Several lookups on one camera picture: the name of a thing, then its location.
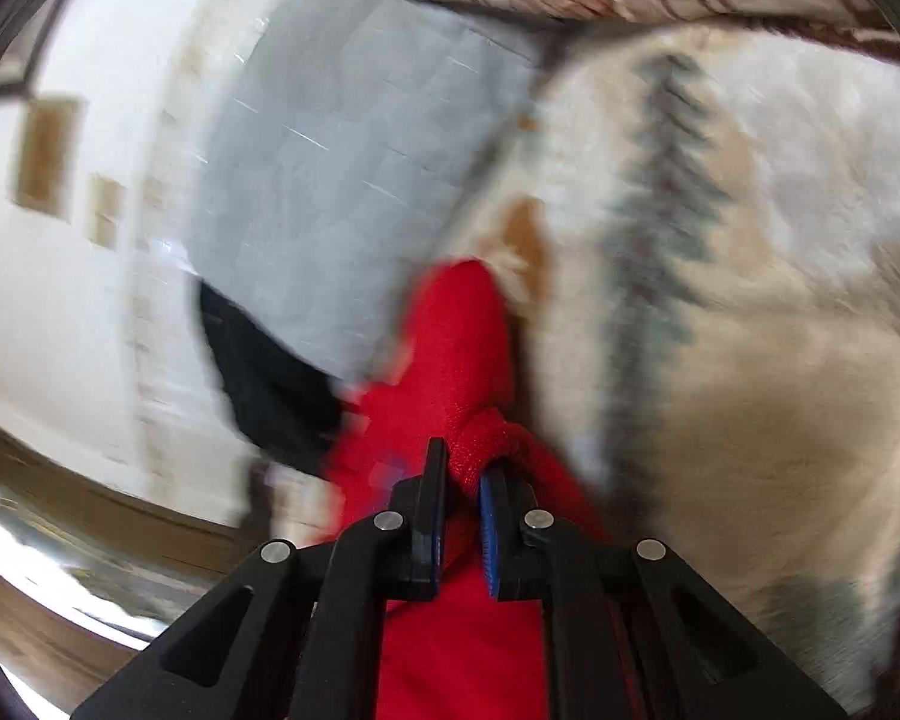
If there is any beige leaf-print fleece blanket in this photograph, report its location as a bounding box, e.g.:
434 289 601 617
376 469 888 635
450 22 900 713

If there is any tan wall panel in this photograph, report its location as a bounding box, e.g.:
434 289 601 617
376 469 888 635
13 94 83 222
84 172 125 250

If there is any black cloth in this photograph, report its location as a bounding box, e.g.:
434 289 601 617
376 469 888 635
195 277 353 473

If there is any grey quilted pillow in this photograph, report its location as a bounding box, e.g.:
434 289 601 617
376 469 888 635
187 0 563 391

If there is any red knit sweater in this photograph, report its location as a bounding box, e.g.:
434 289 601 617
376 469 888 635
319 259 631 720

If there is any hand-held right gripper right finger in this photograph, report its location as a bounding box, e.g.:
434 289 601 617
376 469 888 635
478 465 848 720

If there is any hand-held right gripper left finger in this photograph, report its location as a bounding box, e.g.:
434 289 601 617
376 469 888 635
71 439 449 720

